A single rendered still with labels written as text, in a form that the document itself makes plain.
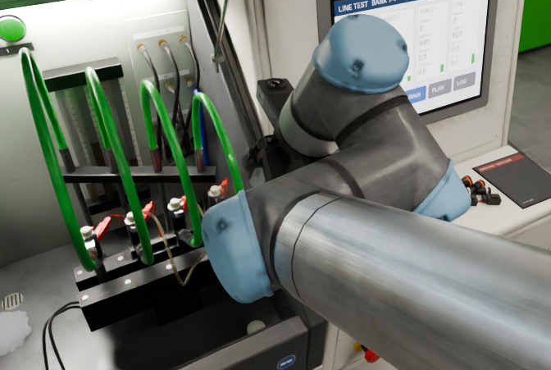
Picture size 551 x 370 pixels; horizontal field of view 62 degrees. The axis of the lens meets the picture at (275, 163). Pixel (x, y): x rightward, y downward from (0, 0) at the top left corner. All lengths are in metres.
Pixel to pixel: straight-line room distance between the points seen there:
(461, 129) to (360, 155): 0.86
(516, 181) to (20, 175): 1.13
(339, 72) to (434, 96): 0.74
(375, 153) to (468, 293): 0.20
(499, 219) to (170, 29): 0.82
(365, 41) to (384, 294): 0.24
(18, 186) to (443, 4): 0.99
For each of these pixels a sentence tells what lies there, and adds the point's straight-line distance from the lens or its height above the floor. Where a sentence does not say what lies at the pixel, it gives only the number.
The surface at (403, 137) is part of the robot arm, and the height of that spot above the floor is 1.49.
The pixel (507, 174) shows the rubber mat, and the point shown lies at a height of 0.98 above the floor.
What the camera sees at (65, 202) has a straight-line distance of 0.63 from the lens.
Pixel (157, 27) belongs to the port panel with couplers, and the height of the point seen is 1.33.
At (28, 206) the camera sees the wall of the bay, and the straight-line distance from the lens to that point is 1.19.
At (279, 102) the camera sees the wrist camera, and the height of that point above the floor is 1.41.
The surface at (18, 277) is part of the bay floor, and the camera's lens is 1.26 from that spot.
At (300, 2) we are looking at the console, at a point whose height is 1.42.
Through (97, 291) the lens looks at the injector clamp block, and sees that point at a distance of 0.96.
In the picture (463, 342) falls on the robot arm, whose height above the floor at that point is 1.55.
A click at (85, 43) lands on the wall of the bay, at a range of 1.00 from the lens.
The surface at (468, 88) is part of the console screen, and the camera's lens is 1.19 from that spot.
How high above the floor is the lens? 1.70
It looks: 38 degrees down
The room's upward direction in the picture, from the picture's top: straight up
